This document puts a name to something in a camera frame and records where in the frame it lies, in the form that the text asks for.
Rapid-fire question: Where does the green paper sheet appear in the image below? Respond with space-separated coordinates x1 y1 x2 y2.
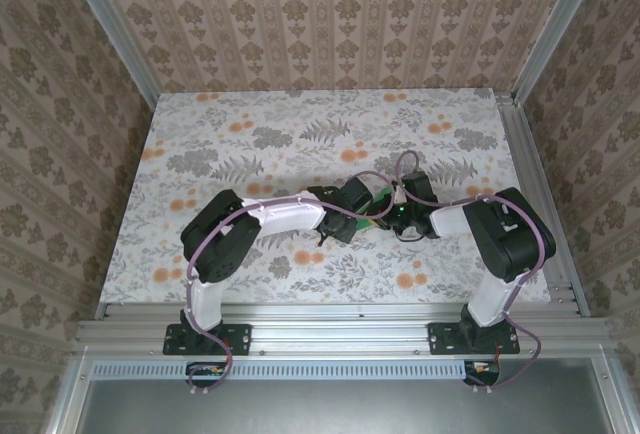
357 186 397 231

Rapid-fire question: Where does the floral table cover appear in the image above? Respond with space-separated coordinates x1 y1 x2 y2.
98 87 552 305

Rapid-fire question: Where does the small circuit board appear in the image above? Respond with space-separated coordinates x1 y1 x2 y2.
187 361 226 389
463 357 502 386

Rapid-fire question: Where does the grey metal panel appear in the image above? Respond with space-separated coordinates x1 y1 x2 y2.
47 357 632 434

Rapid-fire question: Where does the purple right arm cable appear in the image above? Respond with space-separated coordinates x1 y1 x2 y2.
394 149 547 394

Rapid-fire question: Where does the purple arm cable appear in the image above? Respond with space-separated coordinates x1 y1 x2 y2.
185 170 397 395
394 149 547 394

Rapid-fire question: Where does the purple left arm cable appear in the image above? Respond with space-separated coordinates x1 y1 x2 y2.
185 170 397 395

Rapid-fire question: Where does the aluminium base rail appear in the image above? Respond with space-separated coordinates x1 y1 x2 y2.
74 302 609 358

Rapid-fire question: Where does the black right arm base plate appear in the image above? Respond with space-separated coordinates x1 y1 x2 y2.
428 321 521 356

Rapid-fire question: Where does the aluminium side rail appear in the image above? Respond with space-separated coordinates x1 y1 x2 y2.
494 92 592 318

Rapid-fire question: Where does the grey slotted cable duct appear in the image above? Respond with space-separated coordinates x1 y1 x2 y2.
92 359 469 381

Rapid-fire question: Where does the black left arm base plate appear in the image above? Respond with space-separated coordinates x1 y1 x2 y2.
163 322 252 356

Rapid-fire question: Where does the aluminium frame post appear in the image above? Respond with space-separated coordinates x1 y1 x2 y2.
58 0 164 109
509 0 616 105

